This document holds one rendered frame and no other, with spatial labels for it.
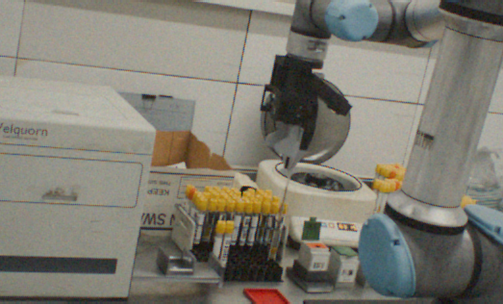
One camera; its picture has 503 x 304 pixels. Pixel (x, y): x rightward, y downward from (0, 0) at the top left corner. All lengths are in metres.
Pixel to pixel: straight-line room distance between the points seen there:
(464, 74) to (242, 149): 1.10
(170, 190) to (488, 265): 0.72
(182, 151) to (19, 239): 0.74
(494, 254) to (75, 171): 0.64
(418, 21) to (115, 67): 0.80
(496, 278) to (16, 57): 1.14
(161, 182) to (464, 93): 0.77
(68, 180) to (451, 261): 0.59
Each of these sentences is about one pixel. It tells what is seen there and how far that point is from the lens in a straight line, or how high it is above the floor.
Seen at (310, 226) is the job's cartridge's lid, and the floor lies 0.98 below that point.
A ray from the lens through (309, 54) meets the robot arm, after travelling 1.64.
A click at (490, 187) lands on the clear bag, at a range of 2.48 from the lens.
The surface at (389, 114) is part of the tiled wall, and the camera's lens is 2.43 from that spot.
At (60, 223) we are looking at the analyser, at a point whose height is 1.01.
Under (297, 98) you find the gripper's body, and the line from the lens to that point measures 1.66.
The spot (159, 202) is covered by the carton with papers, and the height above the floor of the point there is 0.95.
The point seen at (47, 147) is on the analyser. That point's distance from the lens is 1.43.
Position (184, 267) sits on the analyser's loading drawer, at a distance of 1.63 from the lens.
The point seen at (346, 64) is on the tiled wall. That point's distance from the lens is 2.33.
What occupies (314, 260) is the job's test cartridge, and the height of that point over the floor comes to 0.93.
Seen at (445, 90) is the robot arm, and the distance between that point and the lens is 1.25.
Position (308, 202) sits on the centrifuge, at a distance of 1.97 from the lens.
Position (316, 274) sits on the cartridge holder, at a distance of 1.76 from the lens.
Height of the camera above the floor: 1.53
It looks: 14 degrees down
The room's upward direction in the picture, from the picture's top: 12 degrees clockwise
